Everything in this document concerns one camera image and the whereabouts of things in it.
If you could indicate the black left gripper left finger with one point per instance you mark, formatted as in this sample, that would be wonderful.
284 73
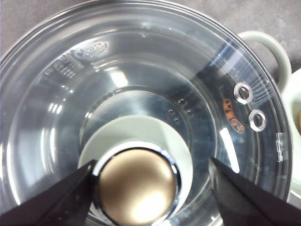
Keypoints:
66 202

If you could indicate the glass steamer lid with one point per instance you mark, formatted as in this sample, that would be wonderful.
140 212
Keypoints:
150 91

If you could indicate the green electric steamer pot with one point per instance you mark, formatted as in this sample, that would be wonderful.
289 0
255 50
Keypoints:
292 94

